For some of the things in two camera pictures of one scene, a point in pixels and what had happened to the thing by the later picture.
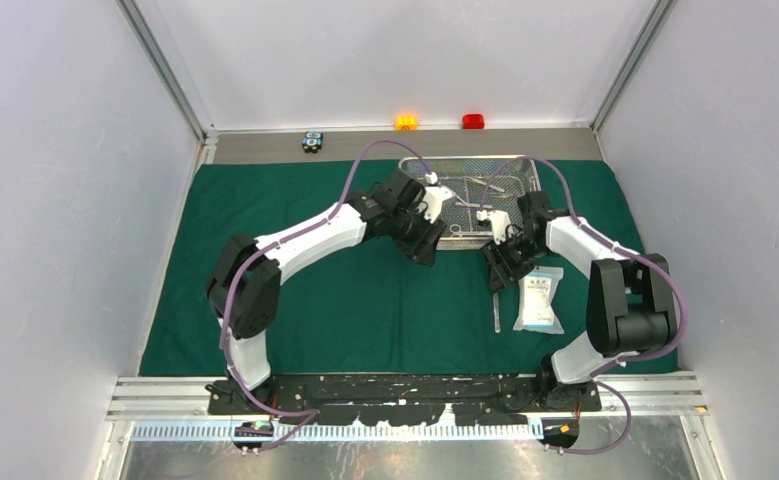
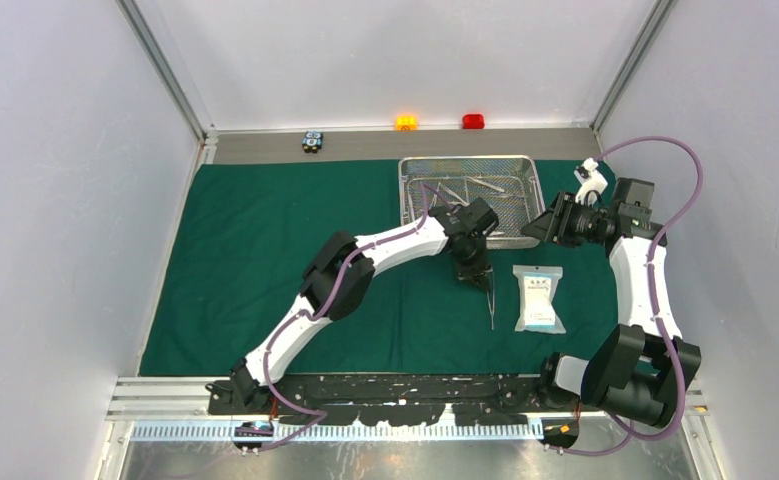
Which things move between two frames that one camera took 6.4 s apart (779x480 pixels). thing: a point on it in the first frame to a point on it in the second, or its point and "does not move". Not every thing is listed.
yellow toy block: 406,123 does not move
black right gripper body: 516,255 to 584,224
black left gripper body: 414,232 to 471,262
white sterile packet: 537,312 does not move
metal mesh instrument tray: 479,183 does not move
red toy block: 472,121 does not move
